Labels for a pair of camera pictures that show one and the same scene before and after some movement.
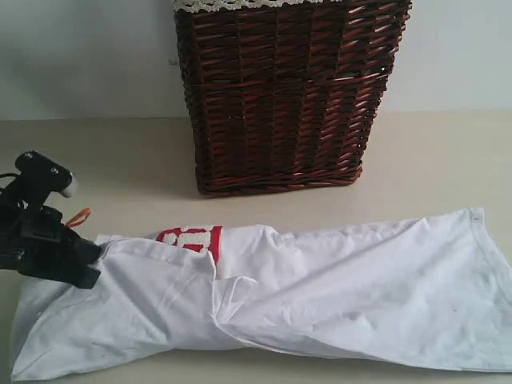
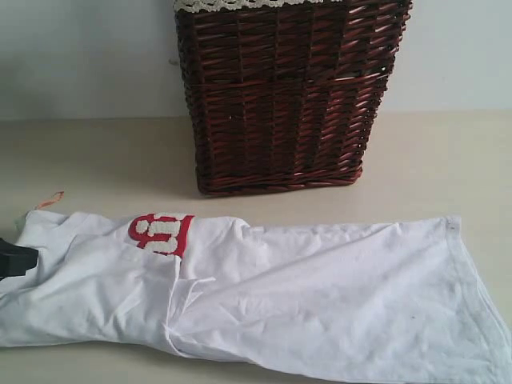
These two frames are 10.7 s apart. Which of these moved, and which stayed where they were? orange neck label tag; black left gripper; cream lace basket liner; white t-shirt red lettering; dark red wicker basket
Moved: black left gripper; white t-shirt red lettering; orange neck label tag
Stayed: dark red wicker basket; cream lace basket liner
